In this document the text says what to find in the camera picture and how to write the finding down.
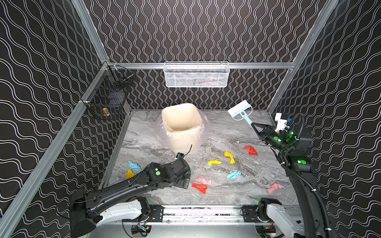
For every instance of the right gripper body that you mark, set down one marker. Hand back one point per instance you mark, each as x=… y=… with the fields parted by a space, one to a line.
x=261 y=133

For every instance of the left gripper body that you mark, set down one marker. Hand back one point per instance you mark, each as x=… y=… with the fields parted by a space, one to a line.
x=184 y=177

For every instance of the teal hand brush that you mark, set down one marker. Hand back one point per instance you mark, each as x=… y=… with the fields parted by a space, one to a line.
x=242 y=111

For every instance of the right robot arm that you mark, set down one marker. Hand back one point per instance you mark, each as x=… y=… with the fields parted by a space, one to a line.
x=291 y=148

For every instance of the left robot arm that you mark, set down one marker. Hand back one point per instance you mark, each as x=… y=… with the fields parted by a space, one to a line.
x=85 y=208

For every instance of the pink paper scrap centre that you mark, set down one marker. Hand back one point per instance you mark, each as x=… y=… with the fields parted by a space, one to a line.
x=204 y=181

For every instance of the pink paper scrap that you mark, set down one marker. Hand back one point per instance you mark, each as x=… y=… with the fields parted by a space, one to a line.
x=274 y=187
x=204 y=181

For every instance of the red paper scrap near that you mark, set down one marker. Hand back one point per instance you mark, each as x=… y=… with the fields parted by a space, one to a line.
x=200 y=187

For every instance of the red paper scrap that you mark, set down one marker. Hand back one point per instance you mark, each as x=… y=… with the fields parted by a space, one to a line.
x=200 y=187
x=251 y=150

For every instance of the red paper scrap far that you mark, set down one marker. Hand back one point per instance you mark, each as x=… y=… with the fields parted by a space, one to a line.
x=251 y=150

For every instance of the yellow paper scrap flat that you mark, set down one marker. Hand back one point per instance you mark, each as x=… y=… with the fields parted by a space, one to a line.
x=212 y=162

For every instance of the yellow paper scrap curved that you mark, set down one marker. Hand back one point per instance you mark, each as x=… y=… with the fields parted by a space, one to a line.
x=230 y=155

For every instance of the blue paper scrap left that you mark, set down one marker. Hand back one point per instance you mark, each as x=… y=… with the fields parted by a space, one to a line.
x=134 y=166

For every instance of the blue paper scrap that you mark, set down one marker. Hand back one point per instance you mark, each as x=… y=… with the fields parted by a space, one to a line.
x=134 y=166
x=234 y=175

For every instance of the blue paper scrap centre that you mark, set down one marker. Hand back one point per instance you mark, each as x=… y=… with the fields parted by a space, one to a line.
x=234 y=175

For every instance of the yellow paper scrap left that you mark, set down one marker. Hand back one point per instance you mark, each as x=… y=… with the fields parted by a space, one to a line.
x=129 y=174

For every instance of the pink paper scrap right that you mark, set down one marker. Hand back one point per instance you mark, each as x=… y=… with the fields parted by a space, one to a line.
x=274 y=187

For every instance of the clear plastic bin liner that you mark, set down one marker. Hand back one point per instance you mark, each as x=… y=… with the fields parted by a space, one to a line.
x=205 y=128

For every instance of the cream plastic waste bin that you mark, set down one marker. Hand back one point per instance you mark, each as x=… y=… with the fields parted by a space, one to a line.
x=182 y=126

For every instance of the brass object in basket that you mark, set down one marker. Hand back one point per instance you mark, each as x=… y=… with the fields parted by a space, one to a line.
x=105 y=112

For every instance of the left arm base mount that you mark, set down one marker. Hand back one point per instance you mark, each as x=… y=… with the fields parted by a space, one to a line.
x=153 y=214

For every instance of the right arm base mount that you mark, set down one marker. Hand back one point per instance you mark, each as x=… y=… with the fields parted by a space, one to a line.
x=255 y=214

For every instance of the white wire basket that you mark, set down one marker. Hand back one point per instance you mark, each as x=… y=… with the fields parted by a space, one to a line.
x=196 y=74

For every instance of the aluminium front rail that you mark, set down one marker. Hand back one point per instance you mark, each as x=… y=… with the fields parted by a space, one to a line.
x=179 y=214

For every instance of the black wire basket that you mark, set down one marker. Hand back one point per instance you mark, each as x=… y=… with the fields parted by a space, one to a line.
x=111 y=91

